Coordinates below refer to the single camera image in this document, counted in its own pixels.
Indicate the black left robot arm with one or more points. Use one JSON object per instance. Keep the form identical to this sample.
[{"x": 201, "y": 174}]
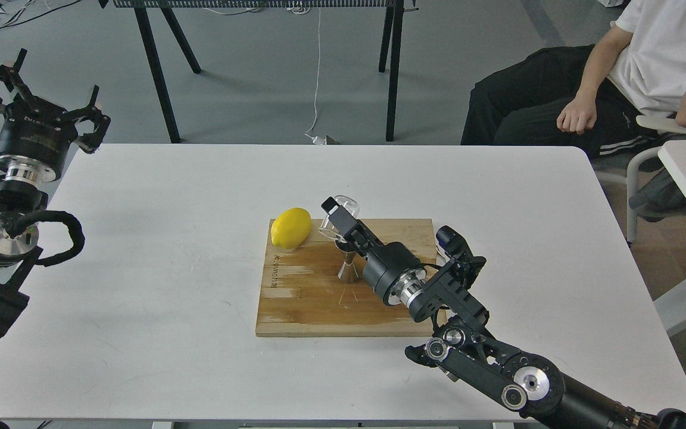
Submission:
[{"x": 30, "y": 233}]

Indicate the small clear glass cup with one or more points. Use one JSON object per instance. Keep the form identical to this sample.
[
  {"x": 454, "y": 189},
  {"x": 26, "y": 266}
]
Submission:
[{"x": 341, "y": 212}]

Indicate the person's right hand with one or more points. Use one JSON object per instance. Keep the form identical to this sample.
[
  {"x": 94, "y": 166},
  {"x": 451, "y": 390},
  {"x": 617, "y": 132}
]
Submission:
[{"x": 578, "y": 116}]

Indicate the yellow lemon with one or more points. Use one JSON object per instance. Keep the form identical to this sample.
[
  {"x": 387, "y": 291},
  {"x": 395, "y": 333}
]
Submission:
[{"x": 291, "y": 228}]

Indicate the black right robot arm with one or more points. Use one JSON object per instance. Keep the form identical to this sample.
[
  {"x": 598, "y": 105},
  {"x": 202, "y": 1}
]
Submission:
[{"x": 462, "y": 347}]

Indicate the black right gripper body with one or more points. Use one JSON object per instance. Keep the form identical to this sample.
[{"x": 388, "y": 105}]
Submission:
[{"x": 394, "y": 273}]

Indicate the steel double jigger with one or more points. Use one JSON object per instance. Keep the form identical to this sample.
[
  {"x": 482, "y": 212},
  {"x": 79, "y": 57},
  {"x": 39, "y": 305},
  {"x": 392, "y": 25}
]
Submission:
[{"x": 348, "y": 272}]

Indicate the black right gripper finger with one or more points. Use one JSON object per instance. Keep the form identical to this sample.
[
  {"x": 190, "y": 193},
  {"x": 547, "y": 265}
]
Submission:
[
  {"x": 367, "y": 243},
  {"x": 342, "y": 243}
]

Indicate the wooden cutting board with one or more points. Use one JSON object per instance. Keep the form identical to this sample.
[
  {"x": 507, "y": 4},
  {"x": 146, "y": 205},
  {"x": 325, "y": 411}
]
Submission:
[{"x": 302, "y": 296}]

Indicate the seated person white shirt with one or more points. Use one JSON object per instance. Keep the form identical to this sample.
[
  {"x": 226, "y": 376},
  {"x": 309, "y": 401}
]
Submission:
[{"x": 637, "y": 68}]

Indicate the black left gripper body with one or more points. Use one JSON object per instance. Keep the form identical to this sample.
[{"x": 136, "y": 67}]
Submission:
[{"x": 23, "y": 135}]

